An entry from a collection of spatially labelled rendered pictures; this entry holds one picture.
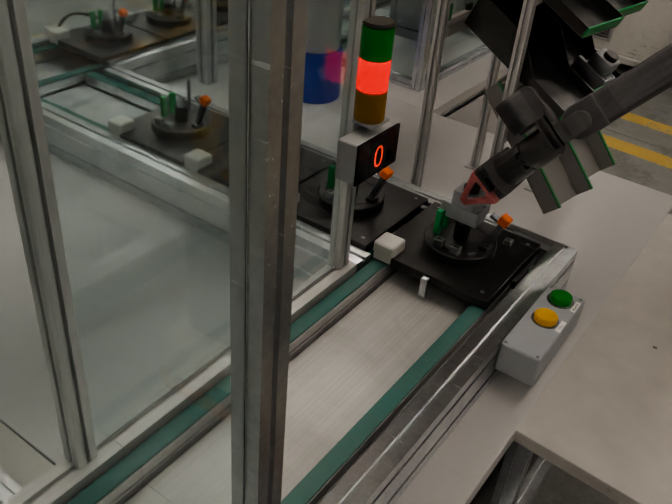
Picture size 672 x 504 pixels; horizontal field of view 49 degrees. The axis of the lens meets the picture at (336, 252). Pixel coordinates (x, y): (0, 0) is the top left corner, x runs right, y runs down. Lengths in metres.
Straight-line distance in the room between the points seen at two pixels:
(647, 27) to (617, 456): 4.47
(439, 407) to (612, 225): 0.88
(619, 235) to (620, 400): 0.56
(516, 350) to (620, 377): 0.25
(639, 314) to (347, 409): 0.69
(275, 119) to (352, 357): 0.86
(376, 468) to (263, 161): 0.67
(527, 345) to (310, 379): 0.36
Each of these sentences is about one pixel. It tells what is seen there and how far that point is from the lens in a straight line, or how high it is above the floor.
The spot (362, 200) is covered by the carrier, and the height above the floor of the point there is 0.99.
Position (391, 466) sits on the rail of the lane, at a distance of 1.03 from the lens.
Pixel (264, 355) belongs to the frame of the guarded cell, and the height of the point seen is 1.41.
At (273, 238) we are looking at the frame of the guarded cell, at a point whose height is 1.50.
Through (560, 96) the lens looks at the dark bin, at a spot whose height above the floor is 1.21.
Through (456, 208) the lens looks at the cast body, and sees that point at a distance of 1.38.
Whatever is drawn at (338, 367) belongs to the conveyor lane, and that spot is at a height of 0.92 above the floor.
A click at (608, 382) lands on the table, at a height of 0.86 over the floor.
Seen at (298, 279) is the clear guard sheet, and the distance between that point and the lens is 1.26.
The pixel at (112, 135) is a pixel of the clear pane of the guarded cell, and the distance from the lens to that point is 0.34.
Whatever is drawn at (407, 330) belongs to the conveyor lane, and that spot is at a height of 0.92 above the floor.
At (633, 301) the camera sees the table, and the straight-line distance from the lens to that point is 1.62.
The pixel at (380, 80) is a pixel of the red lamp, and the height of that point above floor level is 1.33.
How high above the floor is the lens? 1.75
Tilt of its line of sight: 35 degrees down
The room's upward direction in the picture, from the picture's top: 5 degrees clockwise
